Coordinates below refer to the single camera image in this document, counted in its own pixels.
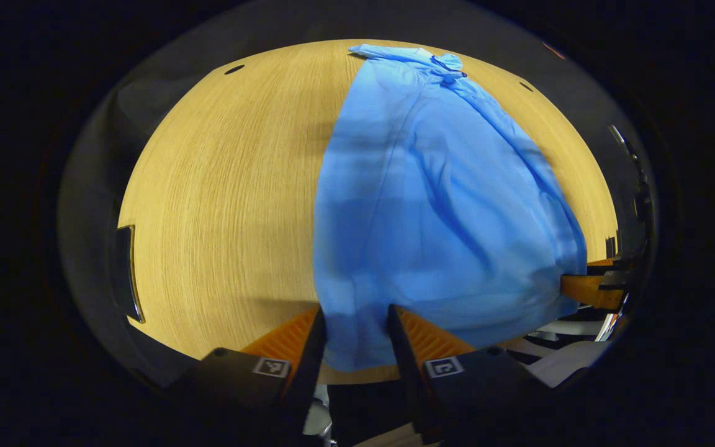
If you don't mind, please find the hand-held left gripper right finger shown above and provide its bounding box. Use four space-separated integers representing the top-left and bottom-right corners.
386 304 557 445

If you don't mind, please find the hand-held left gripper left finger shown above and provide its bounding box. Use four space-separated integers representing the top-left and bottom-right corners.
165 307 327 447

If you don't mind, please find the light blue T-shirt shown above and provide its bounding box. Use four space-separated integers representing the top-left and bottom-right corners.
312 43 588 373

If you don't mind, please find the white striped object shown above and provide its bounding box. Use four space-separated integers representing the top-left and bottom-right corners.
522 320 619 389

